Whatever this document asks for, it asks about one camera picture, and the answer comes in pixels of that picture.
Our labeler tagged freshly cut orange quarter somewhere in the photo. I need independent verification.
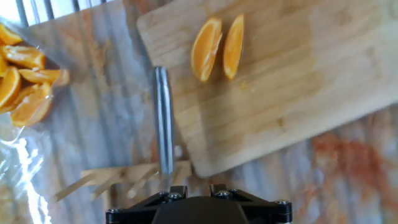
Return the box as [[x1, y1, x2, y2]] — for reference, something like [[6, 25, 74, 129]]
[[222, 13, 246, 81]]

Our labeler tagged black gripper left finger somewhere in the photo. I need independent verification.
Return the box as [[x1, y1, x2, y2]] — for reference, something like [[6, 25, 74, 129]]
[[105, 185, 188, 224]]

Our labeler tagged clear plastic bag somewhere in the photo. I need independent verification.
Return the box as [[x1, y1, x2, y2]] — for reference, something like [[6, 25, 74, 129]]
[[0, 18, 72, 224]]

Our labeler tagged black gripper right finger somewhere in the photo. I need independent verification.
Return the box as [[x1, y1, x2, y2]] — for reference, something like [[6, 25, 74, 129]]
[[210, 184, 294, 224]]

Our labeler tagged small orange slice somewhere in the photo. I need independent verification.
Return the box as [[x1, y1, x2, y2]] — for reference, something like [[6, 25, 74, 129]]
[[10, 82, 54, 128], [18, 68, 71, 87], [0, 65, 22, 109], [0, 45, 47, 70], [0, 23, 24, 46], [0, 55, 9, 78]]

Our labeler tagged marble pattern plastic mat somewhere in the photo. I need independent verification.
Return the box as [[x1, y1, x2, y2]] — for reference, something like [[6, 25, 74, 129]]
[[0, 0, 398, 224]]

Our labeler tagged bamboo cutting board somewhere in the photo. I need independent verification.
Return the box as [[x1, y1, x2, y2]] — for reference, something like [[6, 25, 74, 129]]
[[136, 0, 398, 179]]

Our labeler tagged orange half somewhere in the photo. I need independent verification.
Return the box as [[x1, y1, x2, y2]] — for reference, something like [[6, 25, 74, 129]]
[[190, 17, 224, 83]]

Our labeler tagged steel cleaver knife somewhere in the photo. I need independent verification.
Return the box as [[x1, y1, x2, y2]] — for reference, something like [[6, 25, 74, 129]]
[[152, 66, 176, 176]]

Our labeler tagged wooden peg rack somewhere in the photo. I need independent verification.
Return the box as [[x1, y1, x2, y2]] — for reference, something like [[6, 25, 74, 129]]
[[54, 160, 193, 202]]

